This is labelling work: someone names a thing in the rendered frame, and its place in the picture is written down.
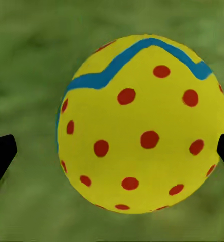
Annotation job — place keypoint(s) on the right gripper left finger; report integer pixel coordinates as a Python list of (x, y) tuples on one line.
[(8, 150)]

